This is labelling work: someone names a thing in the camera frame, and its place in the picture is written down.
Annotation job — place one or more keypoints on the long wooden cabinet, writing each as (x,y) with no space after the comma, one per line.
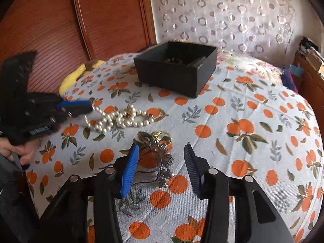
(311,83)

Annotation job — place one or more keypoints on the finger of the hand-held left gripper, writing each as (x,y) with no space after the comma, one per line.
(82,109)
(73,103)

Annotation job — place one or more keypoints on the teal plastic bag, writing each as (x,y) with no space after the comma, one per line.
(297,68)

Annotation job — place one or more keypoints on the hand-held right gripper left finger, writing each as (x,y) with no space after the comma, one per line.
(130,172)

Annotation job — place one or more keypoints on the brown wooden wardrobe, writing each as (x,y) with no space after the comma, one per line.
(106,17)

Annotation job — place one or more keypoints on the person's left hand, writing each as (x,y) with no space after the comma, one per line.
(25,149)

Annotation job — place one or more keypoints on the black cardboard box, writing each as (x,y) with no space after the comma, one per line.
(172,78)

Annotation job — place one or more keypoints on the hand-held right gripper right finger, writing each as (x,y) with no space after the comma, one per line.
(192,169)

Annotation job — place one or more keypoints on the open cardboard box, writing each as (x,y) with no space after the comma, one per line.
(316,60)

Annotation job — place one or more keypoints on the pile of dark clothes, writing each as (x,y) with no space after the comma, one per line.
(307,45)

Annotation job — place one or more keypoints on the orange fruit print cloth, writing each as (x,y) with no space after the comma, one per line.
(227,157)

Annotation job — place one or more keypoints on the circle patterned sheer curtain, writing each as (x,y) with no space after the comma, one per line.
(215,17)

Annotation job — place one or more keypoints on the yellow plush toy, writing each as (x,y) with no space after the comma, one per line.
(69,81)

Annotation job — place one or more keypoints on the floral bedsheet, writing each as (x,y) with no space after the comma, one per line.
(265,67)

